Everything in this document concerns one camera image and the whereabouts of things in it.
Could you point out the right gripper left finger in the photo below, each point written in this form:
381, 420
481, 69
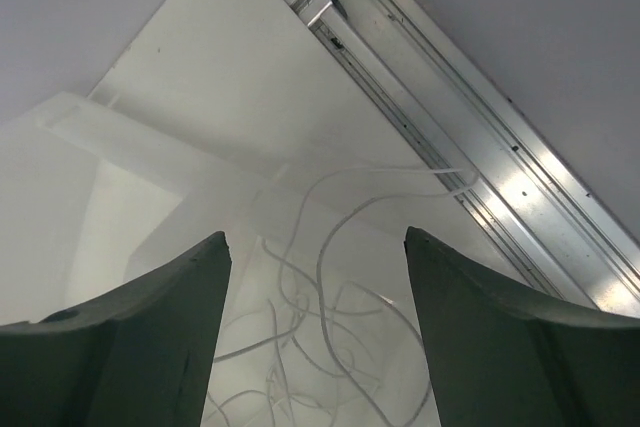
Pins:
138, 355

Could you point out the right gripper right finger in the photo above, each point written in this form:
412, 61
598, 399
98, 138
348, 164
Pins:
500, 353

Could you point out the white foam compartment tray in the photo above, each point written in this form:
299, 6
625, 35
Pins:
319, 325

